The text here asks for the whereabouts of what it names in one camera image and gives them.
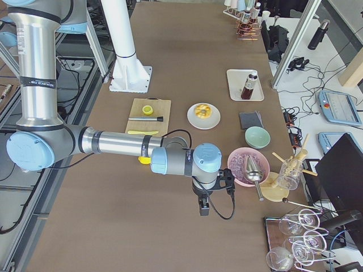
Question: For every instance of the pink bowl with ice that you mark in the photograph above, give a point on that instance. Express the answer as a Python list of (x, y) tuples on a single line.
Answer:
[(237, 164)]

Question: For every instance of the white rabbit tray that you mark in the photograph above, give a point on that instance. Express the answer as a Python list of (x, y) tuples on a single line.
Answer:
[(238, 79)]

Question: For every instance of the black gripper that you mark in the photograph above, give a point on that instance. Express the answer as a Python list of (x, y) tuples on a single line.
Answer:
[(201, 193)]

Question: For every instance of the tea bottle in rack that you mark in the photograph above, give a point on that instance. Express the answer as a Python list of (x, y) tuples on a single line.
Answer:
[(245, 19)]

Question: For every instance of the grey folded cloth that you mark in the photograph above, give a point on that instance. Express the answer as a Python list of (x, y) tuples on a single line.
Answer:
[(250, 119)]

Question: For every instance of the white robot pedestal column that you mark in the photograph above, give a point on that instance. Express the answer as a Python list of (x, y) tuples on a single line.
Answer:
[(129, 74)]

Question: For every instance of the white round plate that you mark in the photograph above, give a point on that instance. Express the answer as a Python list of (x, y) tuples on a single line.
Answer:
[(204, 124)]

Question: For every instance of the steel muddler black tip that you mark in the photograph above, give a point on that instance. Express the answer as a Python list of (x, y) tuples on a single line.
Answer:
[(147, 119)]

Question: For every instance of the blue teach pendant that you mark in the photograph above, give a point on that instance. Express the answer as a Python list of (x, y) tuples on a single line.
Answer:
[(328, 139), (338, 107)]

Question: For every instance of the mint green bowl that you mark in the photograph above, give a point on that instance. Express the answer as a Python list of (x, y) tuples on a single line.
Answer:
[(257, 137)]

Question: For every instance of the yellow plastic knife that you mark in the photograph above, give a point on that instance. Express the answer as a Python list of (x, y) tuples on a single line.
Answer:
[(138, 132)]

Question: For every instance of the black monitor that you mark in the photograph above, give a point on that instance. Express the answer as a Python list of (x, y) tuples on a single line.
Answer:
[(340, 174)]

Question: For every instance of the copper wire bottle rack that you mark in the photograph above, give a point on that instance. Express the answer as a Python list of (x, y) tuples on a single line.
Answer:
[(250, 31)]

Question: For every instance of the twisted glazed donut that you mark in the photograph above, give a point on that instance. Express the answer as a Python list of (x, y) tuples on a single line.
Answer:
[(202, 111)]

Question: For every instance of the black thermos bottle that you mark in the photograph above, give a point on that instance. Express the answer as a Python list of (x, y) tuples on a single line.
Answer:
[(319, 34)]

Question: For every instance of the steel ice scoop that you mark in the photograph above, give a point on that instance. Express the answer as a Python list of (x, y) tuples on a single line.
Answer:
[(254, 175)]

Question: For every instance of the wooden cup tree stand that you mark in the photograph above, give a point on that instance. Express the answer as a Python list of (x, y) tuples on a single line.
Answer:
[(270, 188)]

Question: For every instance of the bamboo cutting board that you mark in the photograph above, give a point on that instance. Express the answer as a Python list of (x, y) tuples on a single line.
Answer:
[(161, 108)]

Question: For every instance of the half lemon slice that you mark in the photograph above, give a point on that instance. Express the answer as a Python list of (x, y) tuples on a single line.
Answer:
[(147, 110)]

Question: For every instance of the dark tea bottle on tray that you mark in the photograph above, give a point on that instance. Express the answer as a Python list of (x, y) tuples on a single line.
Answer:
[(249, 85)]

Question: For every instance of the yellow lemon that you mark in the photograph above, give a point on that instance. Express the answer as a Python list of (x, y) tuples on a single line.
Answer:
[(144, 160)]

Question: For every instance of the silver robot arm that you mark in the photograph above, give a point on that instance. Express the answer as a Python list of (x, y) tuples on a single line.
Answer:
[(43, 138)]

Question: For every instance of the wine glass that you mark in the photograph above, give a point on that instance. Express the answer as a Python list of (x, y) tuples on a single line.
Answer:
[(296, 224), (279, 259), (311, 239), (302, 253)]

